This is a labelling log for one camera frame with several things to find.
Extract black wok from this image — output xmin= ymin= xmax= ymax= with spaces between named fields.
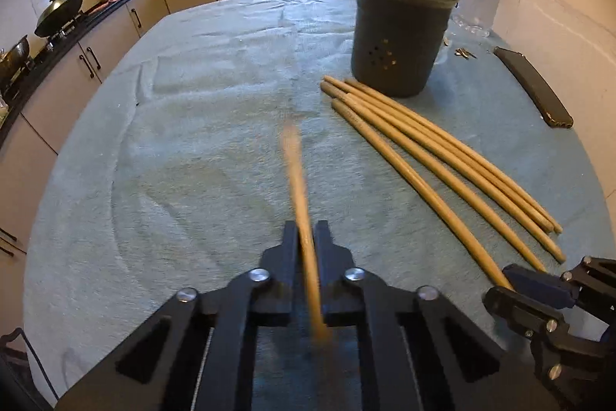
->
xmin=33 ymin=0 xmax=103 ymax=39

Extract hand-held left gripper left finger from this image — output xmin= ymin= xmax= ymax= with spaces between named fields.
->
xmin=55 ymin=221 xmax=301 ymax=411

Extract teal table cloth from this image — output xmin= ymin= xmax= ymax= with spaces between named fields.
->
xmin=23 ymin=0 xmax=616 ymax=411

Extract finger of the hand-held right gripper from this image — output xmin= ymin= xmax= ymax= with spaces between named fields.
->
xmin=502 ymin=256 xmax=616 ymax=307
xmin=482 ymin=285 xmax=616 ymax=411

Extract black utensil holder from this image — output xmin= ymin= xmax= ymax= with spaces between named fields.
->
xmin=350 ymin=0 xmax=461 ymax=99

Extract black gas stove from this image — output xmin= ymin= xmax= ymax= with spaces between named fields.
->
xmin=29 ymin=7 xmax=97 ymax=55

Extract black metal chair frame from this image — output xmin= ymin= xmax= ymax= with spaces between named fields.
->
xmin=0 ymin=327 xmax=59 ymax=411

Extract black phone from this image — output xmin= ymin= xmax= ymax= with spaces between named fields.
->
xmin=493 ymin=46 xmax=574 ymax=129

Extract steel pot with lid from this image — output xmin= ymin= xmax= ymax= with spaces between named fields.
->
xmin=0 ymin=34 xmax=32 ymax=89

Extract wooden chopstick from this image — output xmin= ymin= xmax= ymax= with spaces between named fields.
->
xmin=321 ymin=75 xmax=556 ymax=235
xmin=331 ymin=98 xmax=515 ymax=291
xmin=280 ymin=122 xmax=333 ymax=344
xmin=320 ymin=82 xmax=567 ymax=263
xmin=344 ymin=77 xmax=564 ymax=233

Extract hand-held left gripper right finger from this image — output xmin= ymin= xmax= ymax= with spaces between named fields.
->
xmin=313 ymin=221 xmax=561 ymax=411

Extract small metal bits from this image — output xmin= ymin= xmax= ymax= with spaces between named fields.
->
xmin=447 ymin=36 xmax=477 ymax=60

